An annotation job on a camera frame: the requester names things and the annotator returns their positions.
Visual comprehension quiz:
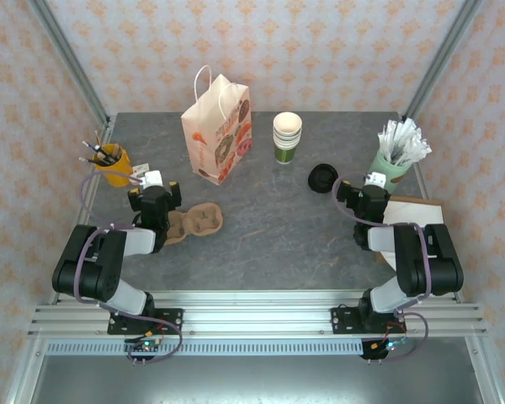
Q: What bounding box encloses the brown cardboard cup carrier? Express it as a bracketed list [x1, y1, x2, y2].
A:
[162, 201, 225, 247]

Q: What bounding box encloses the printed paper bag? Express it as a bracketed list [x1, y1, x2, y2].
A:
[180, 65, 253, 186]

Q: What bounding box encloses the mint green straw holder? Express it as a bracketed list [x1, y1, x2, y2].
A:
[365, 149, 414, 189]

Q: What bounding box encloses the yellow pen holder cup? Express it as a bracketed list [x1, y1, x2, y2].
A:
[92, 143, 134, 189]

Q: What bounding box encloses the stack of paper cups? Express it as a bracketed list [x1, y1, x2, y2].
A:
[272, 111, 303, 165]

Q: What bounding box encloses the left electronics board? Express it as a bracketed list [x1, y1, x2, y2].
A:
[124, 338, 163, 365]

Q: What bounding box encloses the electronics board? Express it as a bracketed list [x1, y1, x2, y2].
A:
[124, 338, 163, 365]
[361, 338, 409, 363]

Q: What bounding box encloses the right electronics board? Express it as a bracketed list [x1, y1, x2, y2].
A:
[361, 338, 409, 363]

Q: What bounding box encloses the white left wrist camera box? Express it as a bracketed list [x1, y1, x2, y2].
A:
[130, 163, 164, 189]

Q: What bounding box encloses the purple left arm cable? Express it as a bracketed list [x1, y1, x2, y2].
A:
[73, 169, 184, 366]

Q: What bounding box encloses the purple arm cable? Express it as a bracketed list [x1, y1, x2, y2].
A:
[73, 169, 184, 366]
[331, 175, 430, 363]

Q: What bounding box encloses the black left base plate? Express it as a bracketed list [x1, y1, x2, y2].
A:
[107, 308, 184, 336]

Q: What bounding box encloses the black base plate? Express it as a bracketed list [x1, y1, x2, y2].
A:
[331, 306, 405, 336]
[107, 308, 184, 336]

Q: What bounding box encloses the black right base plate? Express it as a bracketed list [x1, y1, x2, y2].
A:
[331, 306, 405, 336]

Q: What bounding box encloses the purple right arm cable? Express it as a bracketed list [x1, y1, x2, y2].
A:
[331, 175, 430, 363]

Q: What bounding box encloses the aluminium rail beam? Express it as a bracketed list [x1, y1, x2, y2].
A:
[27, 290, 489, 338]

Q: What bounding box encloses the aluminium frame post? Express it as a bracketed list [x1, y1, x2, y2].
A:
[27, 0, 110, 123]
[403, 0, 483, 119]

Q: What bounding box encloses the slotted grey cable duct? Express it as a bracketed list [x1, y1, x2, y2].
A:
[45, 341, 365, 357]

